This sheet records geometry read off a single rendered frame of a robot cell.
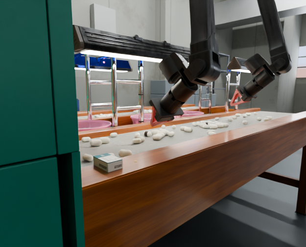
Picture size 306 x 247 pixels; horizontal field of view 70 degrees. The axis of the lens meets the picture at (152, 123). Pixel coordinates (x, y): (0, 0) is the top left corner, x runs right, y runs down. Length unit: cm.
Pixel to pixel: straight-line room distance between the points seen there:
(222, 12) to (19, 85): 599
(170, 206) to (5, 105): 41
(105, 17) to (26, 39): 340
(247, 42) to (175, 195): 677
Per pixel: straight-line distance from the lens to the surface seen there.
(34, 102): 30
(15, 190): 32
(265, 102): 688
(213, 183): 69
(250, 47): 712
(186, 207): 61
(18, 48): 30
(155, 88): 380
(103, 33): 77
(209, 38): 58
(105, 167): 45
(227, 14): 609
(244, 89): 99
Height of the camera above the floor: 93
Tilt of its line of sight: 9 degrees down
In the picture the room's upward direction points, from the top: straight up
